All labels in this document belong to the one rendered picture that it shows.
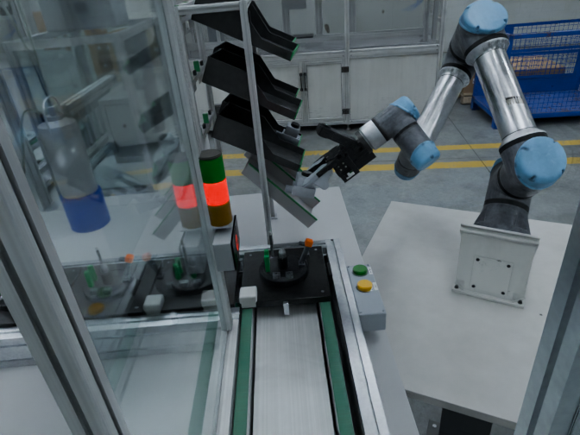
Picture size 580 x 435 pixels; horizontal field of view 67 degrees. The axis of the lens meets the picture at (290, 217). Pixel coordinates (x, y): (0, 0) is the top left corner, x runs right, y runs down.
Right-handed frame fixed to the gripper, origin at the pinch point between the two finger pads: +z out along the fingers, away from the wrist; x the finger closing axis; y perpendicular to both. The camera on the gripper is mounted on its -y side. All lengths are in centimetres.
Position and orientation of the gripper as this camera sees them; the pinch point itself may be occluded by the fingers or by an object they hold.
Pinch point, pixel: (304, 179)
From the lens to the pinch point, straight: 125.7
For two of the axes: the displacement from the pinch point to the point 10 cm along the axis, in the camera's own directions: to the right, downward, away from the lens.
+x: -0.5, -4.2, 9.0
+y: 6.2, 6.9, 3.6
